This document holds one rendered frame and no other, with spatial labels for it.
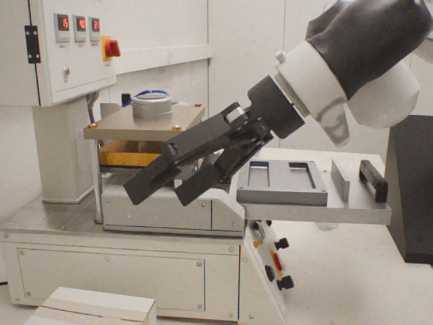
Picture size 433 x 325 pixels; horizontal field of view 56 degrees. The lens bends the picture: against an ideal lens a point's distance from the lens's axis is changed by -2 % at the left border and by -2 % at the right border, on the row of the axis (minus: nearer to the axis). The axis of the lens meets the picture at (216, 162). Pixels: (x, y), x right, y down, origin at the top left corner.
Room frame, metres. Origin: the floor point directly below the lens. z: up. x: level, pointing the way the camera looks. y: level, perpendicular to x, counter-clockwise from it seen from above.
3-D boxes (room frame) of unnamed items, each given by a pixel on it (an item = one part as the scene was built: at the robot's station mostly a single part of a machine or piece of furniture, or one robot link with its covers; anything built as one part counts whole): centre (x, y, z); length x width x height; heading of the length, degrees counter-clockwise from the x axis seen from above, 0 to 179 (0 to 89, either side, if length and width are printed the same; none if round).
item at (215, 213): (0.68, 0.08, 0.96); 0.25 x 0.05 x 0.07; 84
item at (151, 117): (0.85, 0.16, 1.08); 0.31 x 0.24 x 0.13; 174
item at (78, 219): (0.83, 0.16, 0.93); 0.46 x 0.35 x 0.01; 84
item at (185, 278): (0.84, 0.12, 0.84); 0.53 x 0.37 x 0.17; 84
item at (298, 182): (0.80, -0.13, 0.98); 0.20 x 0.17 x 0.03; 174
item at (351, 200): (0.80, -0.18, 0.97); 0.30 x 0.22 x 0.08; 84
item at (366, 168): (0.78, -0.31, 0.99); 0.15 x 0.02 x 0.04; 174
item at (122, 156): (0.84, 0.13, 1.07); 0.22 x 0.17 x 0.10; 174
